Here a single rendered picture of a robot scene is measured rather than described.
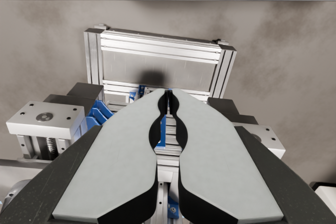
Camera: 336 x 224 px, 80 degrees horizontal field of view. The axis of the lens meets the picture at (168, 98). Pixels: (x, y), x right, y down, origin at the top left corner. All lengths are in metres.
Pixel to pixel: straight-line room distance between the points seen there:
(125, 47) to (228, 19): 0.66
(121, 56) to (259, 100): 1.09
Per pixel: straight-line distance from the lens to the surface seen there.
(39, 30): 1.61
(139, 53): 1.18
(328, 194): 2.57
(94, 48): 1.23
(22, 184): 0.59
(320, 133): 2.19
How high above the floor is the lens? 1.33
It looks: 59 degrees down
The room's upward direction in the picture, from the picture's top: 179 degrees counter-clockwise
